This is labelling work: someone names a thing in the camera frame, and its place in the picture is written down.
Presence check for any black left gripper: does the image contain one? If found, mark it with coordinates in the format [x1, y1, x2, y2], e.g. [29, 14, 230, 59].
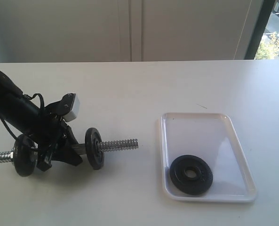
[34, 101, 83, 171]

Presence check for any chrome dumbbell bar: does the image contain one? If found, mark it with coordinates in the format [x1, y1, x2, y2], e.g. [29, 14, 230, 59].
[0, 139, 138, 164]

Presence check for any black weight plate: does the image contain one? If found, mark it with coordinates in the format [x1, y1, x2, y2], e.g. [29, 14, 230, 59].
[169, 155, 214, 196]

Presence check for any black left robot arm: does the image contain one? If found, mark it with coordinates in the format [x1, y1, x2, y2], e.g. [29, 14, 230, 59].
[0, 71, 83, 177]

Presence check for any black weight plate right end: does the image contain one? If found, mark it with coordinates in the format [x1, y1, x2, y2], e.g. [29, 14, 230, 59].
[85, 128, 104, 170]

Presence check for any black weight plate end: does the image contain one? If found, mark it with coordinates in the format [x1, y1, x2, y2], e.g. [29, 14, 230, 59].
[85, 128, 104, 170]
[13, 134, 36, 177]

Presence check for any black weight plate left end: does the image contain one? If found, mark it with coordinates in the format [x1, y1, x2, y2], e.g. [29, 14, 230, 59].
[13, 134, 36, 177]

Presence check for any white plastic tray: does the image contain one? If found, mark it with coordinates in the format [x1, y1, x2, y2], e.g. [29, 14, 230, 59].
[159, 113, 256, 203]

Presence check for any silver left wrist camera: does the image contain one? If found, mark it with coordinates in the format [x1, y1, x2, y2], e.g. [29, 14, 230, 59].
[57, 93, 80, 122]

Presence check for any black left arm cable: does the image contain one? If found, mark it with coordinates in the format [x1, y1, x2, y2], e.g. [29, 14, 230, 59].
[0, 93, 53, 151]

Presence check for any dark window frame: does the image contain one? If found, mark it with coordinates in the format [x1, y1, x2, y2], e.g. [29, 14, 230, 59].
[244, 0, 276, 60]

